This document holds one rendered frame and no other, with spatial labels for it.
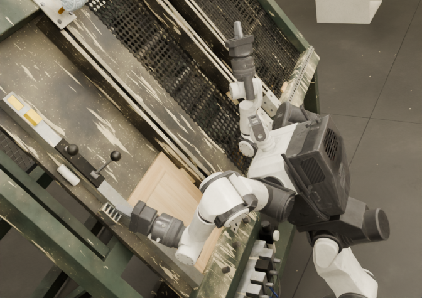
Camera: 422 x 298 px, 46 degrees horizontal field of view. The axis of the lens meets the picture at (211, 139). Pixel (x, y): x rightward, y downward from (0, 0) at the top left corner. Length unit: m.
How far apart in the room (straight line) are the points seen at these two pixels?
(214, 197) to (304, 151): 0.42
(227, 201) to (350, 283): 0.90
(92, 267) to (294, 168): 0.71
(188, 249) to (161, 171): 0.56
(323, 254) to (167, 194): 0.62
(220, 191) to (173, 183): 0.73
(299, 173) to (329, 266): 0.47
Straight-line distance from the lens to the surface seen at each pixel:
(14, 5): 1.87
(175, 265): 1.88
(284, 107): 1.86
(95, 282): 1.68
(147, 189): 1.90
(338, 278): 2.06
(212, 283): 1.95
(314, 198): 1.70
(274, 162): 1.63
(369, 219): 1.83
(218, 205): 1.29
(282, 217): 1.53
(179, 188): 2.01
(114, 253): 1.81
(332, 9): 5.81
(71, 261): 1.65
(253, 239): 2.22
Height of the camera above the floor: 2.37
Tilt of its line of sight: 35 degrees down
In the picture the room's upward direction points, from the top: 13 degrees counter-clockwise
